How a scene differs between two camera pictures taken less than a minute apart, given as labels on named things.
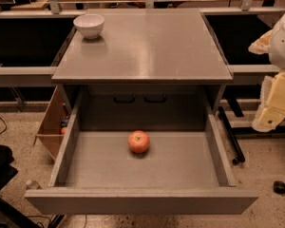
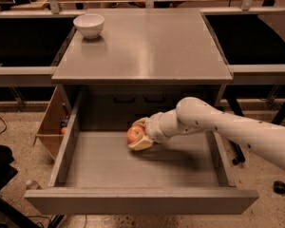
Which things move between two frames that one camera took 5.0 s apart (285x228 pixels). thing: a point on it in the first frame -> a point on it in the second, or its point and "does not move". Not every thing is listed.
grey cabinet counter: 143,51 does not move
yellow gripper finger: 261,45 -> 152,126
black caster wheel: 280,187 does not move
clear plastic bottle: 32,184 does not move
